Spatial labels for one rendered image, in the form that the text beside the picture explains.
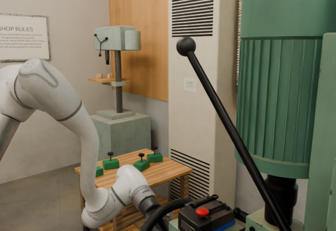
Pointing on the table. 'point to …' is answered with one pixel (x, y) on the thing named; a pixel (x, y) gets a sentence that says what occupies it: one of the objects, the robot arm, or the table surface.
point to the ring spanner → (203, 201)
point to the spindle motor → (281, 70)
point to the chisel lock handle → (239, 213)
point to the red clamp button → (202, 211)
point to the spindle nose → (282, 197)
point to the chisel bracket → (250, 220)
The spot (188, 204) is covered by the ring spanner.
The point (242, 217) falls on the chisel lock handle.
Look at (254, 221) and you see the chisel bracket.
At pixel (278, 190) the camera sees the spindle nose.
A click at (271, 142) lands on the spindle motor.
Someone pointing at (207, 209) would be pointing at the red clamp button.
